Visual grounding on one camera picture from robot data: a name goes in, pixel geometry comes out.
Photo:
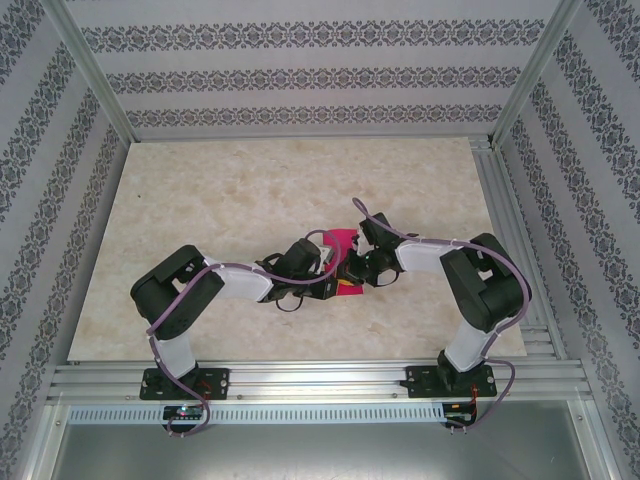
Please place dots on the pink paper sheet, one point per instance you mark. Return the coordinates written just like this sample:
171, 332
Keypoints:
342, 236

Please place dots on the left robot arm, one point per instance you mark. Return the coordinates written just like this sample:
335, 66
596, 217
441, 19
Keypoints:
175, 295

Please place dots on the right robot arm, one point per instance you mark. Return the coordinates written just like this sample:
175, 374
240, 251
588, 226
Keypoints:
480, 290

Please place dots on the grey metal shelf panel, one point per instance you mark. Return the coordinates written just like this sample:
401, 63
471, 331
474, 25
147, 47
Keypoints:
310, 450

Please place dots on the long aluminium mounting rail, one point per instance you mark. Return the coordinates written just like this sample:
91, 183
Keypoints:
310, 380

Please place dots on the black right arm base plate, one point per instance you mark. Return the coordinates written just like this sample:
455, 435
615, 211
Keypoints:
417, 381

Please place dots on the short aluminium side rail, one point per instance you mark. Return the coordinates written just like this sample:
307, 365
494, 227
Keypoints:
520, 250

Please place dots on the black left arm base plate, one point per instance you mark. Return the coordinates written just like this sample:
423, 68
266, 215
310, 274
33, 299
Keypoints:
217, 382

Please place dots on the aluminium frame post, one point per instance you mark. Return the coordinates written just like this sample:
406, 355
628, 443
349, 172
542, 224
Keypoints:
535, 75
95, 75

